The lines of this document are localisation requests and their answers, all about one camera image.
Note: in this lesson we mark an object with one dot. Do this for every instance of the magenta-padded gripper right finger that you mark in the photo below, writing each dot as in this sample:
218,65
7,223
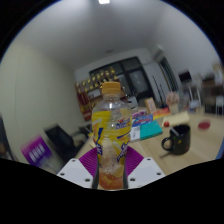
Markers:
135,163

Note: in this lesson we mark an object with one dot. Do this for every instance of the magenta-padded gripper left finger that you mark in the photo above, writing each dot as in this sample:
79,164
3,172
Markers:
87,163

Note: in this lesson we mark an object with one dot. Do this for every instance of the orange-capped yellow drink bottle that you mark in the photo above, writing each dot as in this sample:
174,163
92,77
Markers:
111,133

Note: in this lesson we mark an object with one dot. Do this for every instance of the black office chair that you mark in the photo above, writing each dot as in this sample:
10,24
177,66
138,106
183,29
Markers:
61,140

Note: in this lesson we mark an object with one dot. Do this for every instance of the teal book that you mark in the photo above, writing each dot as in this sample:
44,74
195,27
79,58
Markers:
150,130

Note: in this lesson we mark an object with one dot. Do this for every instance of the blue printed book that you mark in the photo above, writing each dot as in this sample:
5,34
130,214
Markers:
142,120

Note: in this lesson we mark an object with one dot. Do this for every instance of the red-tipped stirrer stick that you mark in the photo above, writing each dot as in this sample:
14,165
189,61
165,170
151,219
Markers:
166,124

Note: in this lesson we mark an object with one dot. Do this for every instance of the black mug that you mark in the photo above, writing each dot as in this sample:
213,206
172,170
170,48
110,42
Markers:
181,143

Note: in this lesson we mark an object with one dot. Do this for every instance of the purple box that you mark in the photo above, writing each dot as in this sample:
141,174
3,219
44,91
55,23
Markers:
35,150

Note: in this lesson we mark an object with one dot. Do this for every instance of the orange and yellow book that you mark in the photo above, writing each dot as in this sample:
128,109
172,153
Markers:
162,112

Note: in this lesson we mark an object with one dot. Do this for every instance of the orange carton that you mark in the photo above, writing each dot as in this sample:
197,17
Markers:
150,105

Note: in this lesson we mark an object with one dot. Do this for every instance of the pale yellow book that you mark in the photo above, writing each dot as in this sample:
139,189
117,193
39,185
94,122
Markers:
176,118

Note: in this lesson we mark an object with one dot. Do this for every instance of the wooden shelf unit with trophies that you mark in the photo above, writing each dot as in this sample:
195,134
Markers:
85,96

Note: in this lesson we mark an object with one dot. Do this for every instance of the pink flower bouquet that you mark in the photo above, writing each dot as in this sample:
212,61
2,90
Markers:
172,99

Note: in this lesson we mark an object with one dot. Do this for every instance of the flat round red coaster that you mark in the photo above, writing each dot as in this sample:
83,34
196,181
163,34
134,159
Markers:
204,125

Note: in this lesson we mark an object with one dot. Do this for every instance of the dark-framed glass door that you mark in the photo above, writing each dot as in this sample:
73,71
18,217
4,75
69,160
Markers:
133,78

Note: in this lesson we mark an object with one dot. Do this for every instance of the ceiling light panel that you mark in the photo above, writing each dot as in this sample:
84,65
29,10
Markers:
104,1

